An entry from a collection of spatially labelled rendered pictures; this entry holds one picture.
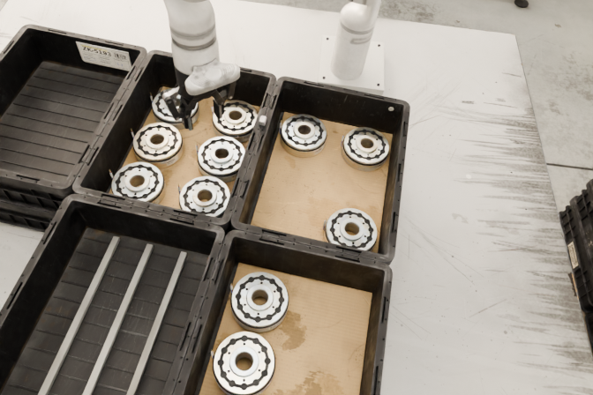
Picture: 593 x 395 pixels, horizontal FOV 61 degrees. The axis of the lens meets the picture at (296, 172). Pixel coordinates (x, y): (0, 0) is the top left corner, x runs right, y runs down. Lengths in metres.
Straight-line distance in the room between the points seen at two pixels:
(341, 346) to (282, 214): 0.29
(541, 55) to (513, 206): 1.75
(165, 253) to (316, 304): 0.30
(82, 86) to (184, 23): 0.58
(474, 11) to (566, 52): 0.54
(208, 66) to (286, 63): 0.71
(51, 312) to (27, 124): 0.45
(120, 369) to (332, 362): 0.36
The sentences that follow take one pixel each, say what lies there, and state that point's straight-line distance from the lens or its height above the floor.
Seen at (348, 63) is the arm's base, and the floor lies 0.80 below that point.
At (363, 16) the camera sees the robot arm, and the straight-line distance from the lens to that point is 1.29.
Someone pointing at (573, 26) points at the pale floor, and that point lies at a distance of 3.33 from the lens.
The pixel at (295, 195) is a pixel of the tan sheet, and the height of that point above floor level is 0.83.
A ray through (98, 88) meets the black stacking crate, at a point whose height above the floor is 0.83.
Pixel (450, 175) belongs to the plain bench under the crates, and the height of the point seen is 0.70.
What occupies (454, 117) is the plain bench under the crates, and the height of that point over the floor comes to 0.70.
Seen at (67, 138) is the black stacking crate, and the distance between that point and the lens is 1.22.
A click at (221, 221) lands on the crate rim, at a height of 0.93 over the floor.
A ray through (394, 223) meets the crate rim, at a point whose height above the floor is 0.92.
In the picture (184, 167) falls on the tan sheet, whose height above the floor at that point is 0.83.
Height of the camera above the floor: 1.73
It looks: 55 degrees down
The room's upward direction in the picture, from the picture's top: 8 degrees clockwise
